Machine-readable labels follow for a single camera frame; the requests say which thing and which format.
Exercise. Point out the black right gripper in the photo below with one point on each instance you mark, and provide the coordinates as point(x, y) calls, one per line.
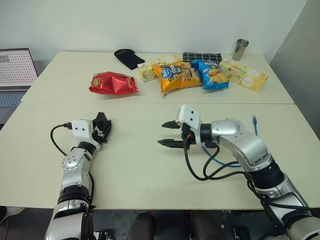
point(190, 138)

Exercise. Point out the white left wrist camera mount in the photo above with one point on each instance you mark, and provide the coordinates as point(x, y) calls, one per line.
point(81, 128)

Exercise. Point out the black fabric pouch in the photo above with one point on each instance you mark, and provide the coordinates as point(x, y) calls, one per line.
point(128, 58)

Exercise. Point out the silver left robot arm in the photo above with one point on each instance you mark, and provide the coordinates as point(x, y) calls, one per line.
point(72, 162)

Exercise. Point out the red snack bag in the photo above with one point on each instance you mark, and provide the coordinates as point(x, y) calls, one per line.
point(112, 83)

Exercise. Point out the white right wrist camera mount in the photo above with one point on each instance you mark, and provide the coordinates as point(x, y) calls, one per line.
point(190, 116)

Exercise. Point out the orange snack bag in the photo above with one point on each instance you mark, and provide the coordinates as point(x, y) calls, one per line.
point(175, 77)

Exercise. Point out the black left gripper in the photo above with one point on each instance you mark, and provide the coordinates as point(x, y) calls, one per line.
point(98, 140)

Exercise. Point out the yellow tissue box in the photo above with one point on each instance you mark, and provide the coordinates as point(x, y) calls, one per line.
point(147, 73)
point(247, 77)

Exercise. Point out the grey laptop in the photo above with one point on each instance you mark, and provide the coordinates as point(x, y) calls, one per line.
point(15, 67)

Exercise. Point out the steel cup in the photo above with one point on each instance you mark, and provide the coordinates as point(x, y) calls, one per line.
point(240, 51)

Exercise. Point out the blue snack bag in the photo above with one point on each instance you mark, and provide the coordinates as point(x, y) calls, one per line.
point(212, 75)

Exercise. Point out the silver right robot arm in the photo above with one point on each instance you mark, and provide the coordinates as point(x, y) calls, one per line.
point(247, 145)

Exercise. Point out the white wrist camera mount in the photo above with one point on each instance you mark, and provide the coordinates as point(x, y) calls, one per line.
point(81, 128)
point(190, 116)

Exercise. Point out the grey partition panel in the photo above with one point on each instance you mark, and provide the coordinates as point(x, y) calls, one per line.
point(300, 62)

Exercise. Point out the black checkered cloth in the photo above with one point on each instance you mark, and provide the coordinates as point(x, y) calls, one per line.
point(200, 57)

